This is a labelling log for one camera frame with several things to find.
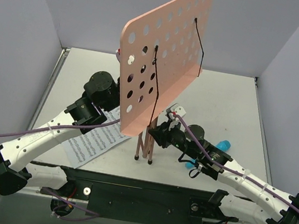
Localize pink music stand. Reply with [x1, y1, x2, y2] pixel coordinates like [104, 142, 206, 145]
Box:
[119, 0, 213, 162]

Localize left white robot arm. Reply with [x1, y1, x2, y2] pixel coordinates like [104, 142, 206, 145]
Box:
[0, 71, 120, 196]

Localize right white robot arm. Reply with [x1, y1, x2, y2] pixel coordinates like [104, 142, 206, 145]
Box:
[148, 120, 299, 224]

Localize blue plastic tube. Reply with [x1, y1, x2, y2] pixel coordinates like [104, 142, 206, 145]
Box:
[185, 140, 231, 169]

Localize lower sheet music page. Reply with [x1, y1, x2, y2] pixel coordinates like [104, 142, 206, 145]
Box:
[61, 99, 136, 177]

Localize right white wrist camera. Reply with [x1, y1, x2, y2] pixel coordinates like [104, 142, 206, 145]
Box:
[166, 103, 187, 120]

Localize aluminium rail frame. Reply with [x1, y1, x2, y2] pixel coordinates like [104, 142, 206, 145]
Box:
[0, 38, 299, 224]

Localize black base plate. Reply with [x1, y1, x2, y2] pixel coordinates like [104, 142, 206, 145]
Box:
[54, 166, 238, 224]

